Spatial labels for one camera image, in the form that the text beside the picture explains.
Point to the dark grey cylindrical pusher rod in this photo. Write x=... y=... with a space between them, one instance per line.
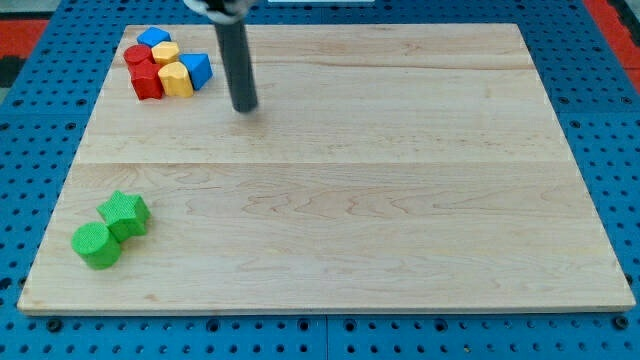
x=234 y=51

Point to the yellow hexagon block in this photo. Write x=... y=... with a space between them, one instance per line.
x=165 y=52

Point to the green cylinder block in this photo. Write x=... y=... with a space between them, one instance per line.
x=96 y=246

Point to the blue cube block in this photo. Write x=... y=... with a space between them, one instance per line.
x=152 y=36

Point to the red cylinder block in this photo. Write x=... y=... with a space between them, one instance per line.
x=137 y=54

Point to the yellow heart block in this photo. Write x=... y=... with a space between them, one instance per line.
x=176 y=80

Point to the light wooden board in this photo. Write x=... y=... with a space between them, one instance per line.
x=388 y=169

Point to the blue triangle block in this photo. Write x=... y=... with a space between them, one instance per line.
x=199 y=68

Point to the red star block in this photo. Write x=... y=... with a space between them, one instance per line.
x=146 y=81

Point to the green star block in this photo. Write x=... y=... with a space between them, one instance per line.
x=125 y=215

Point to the white robot end-effector mount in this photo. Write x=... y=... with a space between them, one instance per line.
x=221 y=11

